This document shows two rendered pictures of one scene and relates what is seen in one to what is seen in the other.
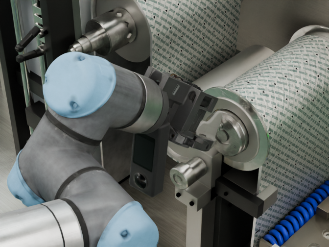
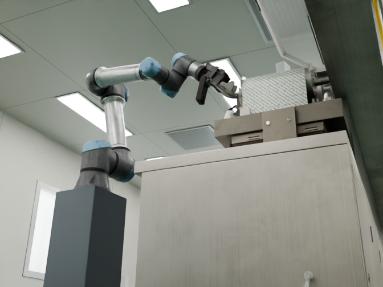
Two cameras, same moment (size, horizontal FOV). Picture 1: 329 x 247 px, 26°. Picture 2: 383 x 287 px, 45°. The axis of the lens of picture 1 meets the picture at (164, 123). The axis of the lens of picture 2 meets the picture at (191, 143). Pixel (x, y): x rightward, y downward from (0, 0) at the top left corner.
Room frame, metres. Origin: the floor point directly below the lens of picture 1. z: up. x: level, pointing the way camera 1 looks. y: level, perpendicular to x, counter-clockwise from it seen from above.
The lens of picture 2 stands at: (0.17, -1.52, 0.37)
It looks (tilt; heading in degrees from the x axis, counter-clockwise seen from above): 23 degrees up; 71
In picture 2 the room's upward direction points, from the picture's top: 1 degrees clockwise
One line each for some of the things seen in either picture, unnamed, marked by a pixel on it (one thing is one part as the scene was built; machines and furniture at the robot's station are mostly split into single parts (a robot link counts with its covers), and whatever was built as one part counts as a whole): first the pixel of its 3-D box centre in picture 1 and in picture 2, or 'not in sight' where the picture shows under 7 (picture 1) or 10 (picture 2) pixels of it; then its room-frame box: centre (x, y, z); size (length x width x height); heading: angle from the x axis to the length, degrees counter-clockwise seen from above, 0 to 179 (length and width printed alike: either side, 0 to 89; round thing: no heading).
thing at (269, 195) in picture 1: (266, 198); (245, 113); (0.84, -0.17, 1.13); 0.04 x 0.02 x 0.03; 137
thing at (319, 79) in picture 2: not in sight; (324, 80); (1.09, -0.31, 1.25); 0.07 x 0.04 x 0.04; 137
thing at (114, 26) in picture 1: (110, 31); not in sight; (1.04, 0.09, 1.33); 0.06 x 0.06 x 0.06; 47
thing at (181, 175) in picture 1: (182, 176); not in sight; (0.85, -0.03, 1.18); 0.04 x 0.02 x 0.04; 47
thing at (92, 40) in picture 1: (83, 45); not in sight; (0.99, 0.13, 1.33); 0.06 x 0.03 x 0.03; 137
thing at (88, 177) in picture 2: not in sight; (93, 183); (0.37, 0.29, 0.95); 0.15 x 0.15 x 0.10
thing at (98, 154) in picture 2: not in sight; (97, 157); (0.38, 0.30, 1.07); 0.13 x 0.12 x 0.14; 35
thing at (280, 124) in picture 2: not in sight; (279, 126); (0.82, -0.43, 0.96); 0.10 x 0.03 x 0.11; 137
